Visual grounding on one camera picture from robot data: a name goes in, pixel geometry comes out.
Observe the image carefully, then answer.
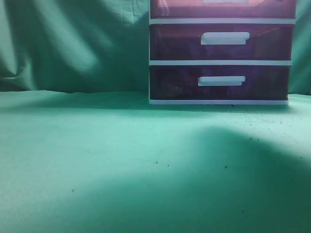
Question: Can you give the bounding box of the green table cloth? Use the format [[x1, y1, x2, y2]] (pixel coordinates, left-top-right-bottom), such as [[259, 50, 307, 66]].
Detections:
[[0, 91, 311, 233]]

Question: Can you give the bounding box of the green backdrop cloth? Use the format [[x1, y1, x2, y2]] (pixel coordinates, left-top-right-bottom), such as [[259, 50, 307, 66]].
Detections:
[[0, 0, 311, 95]]

